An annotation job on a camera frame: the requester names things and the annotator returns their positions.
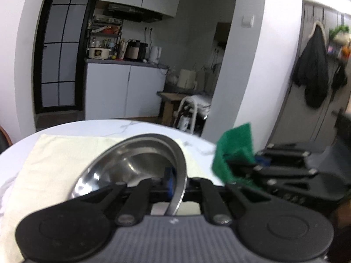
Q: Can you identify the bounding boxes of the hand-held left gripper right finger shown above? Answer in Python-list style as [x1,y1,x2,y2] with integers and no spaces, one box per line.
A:
[186,178,275,226]

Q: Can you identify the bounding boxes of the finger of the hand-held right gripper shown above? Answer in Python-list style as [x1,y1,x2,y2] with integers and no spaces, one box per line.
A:
[226,162,319,193]
[256,142,312,166]

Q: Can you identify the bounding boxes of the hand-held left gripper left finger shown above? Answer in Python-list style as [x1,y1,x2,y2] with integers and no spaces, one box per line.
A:
[66,168,174,226]

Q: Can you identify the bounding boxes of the stainless steel bowl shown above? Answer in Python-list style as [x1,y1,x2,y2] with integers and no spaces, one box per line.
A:
[70,133,188,216]

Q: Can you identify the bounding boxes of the green scouring pad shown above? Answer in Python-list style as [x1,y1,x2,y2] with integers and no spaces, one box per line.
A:
[212,123,263,189]

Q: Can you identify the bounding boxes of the wooden side table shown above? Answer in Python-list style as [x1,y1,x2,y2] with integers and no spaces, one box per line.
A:
[156,90,213,128]

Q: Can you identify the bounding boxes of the black hanging jacket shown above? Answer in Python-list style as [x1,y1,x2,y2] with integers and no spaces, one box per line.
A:
[293,26,330,109]

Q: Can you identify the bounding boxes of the black hanging bag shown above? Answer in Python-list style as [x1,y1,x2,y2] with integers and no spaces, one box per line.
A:
[331,65,348,90]

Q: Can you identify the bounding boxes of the cream countertop appliance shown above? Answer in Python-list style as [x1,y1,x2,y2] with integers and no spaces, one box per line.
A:
[177,69,198,89]

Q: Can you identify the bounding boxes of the white kitchen base cabinet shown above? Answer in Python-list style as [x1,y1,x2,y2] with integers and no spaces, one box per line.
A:
[84,58,170,120]

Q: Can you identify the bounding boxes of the cream cloth mat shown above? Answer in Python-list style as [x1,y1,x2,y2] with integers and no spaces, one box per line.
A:
[3,134,223,263]

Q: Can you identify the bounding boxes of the white electric kettle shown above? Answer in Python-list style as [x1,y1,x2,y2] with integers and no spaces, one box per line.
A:
[149,46,162,64]

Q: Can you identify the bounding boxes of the green and white hanging bag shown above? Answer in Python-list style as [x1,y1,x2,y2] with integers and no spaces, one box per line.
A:
[328,25,351,45]

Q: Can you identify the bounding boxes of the black coffee maker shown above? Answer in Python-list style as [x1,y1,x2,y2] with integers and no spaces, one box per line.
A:
[124,40,149,61]

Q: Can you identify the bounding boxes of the white rice cooker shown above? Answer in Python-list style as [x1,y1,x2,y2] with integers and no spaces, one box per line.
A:
[88,47,112,60]

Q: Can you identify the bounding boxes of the black framed glass door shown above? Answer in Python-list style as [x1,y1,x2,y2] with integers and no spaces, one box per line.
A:
[33,0,106,115]

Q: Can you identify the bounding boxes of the black kitchen rack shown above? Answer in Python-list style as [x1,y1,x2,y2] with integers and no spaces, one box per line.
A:
[87,15,123,59]

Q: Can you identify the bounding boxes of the dark chair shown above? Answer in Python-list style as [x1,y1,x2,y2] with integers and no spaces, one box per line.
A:
[0,124,13,154]

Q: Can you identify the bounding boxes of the black range hood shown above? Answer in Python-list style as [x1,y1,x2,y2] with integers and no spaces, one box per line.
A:
[106,2,163,23]

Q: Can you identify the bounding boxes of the white tube frame stool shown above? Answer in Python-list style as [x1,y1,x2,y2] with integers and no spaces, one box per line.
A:
[174,95,212,135]

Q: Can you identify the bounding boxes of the brown wall cabinet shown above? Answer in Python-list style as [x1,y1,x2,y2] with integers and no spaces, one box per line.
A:
[214,22,233,48]

